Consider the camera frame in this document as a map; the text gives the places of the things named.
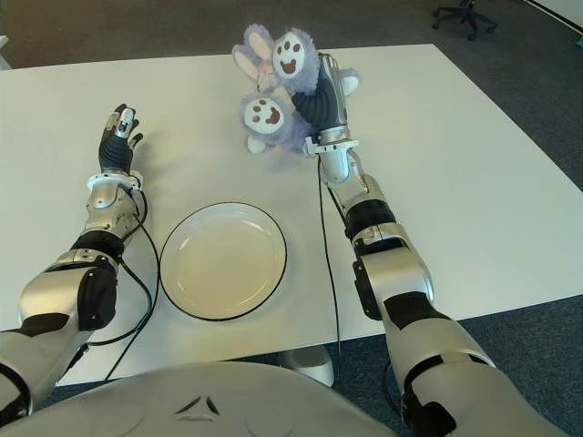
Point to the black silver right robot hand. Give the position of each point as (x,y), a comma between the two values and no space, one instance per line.
(325,109)

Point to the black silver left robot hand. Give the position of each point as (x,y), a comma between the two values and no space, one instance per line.
(114,152)

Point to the purple plush bunny doll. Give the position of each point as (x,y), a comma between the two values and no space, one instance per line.
(291,64)

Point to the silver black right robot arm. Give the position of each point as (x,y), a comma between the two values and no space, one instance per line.
(396,273)

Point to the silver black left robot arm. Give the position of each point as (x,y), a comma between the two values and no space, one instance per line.
(98,205)

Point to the white plate with black rim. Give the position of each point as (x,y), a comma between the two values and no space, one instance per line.
(223,261)

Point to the black office chair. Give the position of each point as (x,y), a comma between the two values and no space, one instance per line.
(467,16)

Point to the grey table base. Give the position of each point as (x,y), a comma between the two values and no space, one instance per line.
(305,362)

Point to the silver robot torso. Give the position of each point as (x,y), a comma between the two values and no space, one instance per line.
(205,400)

